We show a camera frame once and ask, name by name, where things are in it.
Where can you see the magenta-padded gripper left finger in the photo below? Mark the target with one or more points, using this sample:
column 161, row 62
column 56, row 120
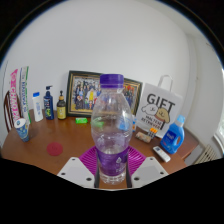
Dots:
column 75, row 170

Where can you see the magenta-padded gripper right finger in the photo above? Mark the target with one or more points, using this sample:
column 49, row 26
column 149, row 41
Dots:
column 150, row 170

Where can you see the clear purple-capped water bottle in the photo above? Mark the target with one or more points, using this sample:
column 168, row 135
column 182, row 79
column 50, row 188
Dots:
column 111, row 133

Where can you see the white remote control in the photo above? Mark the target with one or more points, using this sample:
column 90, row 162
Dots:
column 161, row 154

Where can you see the flat round red coaster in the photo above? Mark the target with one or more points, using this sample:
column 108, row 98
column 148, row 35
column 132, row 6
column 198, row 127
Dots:
column 54, row 149

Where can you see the beige snack packet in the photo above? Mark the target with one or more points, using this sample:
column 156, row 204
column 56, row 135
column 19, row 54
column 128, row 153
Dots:
column 143, row 137

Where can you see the orange-tipped battery pack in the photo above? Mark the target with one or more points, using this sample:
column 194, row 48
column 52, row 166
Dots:
column 152, row 132

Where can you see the blue detergent bottle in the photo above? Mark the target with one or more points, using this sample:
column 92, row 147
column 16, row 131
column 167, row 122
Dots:
column 171, row 138

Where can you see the green soap packet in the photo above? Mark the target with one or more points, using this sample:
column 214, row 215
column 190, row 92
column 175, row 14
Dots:
column 81, row 120

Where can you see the white printed paper bag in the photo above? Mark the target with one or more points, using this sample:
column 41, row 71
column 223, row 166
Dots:
column 160, row 110

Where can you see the amber yellow-label pump bottle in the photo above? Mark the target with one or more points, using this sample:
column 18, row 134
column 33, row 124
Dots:
column 61, row 108

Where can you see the blue patterned paper cup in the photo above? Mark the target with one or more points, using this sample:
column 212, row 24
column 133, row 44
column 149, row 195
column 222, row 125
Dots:
column 22, row 130

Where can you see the dark blue pump bottle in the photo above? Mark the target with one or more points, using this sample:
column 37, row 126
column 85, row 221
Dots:
column 48, row 105

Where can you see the white blue-capped lotion bottle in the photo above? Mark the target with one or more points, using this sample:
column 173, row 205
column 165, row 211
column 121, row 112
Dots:
column 37, row 108

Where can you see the framed group photo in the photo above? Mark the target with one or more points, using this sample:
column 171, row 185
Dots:
column 81, row 93

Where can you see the white blue shuttlecock tube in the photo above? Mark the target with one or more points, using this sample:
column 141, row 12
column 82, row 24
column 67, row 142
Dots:
column 24, row 93

